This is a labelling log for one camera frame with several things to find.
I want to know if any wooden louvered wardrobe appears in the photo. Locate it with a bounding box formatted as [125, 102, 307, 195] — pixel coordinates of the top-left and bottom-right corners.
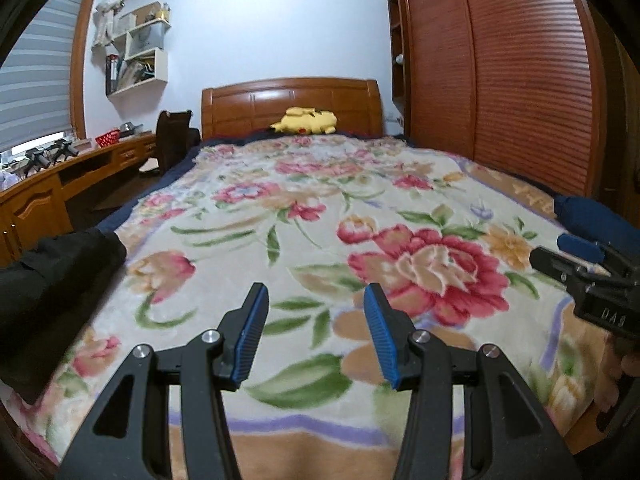
[385, 0, 640, 221]

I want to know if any dark office chair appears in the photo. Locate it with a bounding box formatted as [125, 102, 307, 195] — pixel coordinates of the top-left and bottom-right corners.
[137, 110, 201, 177]

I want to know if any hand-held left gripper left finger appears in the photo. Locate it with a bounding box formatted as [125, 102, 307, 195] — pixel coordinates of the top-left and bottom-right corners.
[59, 282, 270, 480]

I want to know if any floral blanket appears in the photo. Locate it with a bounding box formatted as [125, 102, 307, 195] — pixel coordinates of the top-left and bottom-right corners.
[0, 135, 621, 480]

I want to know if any grey paper bag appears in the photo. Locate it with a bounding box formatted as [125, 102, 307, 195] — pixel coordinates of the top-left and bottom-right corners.
[129, 24, 165, 56]

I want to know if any white hanging decoration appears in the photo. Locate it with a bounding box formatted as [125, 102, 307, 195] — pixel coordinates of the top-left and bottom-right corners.
[94, 0, 138, 48]

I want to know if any grey window blind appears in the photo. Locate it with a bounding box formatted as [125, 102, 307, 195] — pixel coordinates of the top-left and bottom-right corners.
[0, 0, 96, 153]

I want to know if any person's right hand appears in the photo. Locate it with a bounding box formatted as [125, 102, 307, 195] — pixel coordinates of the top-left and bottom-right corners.
[605, 335, 640, 388]

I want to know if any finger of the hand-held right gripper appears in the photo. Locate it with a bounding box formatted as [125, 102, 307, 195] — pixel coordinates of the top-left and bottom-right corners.
[529, 246, 592, 294]
[557, 232, 632, 277]

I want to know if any navy blue suit jacket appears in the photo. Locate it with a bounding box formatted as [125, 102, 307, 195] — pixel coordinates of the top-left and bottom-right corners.
[552, 195, 631, 248]

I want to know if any black binder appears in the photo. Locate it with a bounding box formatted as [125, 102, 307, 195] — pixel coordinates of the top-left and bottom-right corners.
[105, 54, 121, 95]

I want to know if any yellow plush toy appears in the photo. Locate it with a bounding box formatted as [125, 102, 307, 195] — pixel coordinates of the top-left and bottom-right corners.
[270, 106, 337, 135]

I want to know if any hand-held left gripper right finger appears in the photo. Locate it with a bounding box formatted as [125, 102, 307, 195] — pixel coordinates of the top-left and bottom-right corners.
[363, 283, 583, 480]

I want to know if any wooden desk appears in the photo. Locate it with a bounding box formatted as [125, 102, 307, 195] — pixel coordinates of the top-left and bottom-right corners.
[0, 132, 158, 266]

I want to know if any white wall shelf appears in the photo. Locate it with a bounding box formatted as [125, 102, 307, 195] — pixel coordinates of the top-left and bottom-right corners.
[105, 2, 171, 98]

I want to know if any wooden bed headboard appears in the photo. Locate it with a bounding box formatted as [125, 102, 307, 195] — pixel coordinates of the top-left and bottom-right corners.
[201, 77, 385, 142]

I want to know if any black garment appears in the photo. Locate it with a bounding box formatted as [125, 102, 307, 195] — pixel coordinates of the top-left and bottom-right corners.
[0, 227, 126, 406]

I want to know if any wooden window frame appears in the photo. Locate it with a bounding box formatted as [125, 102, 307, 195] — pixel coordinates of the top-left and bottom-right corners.
[70, 0, 103, 141]

